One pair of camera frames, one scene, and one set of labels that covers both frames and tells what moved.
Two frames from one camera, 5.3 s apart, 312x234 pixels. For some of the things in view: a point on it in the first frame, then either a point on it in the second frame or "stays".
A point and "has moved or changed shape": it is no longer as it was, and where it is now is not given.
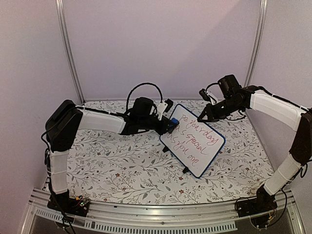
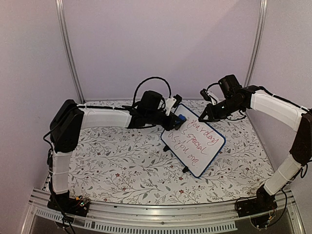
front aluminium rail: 212,216 stays
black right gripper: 211,115 stays
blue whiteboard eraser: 175,121 has moved or changed shape
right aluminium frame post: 257,43 stays
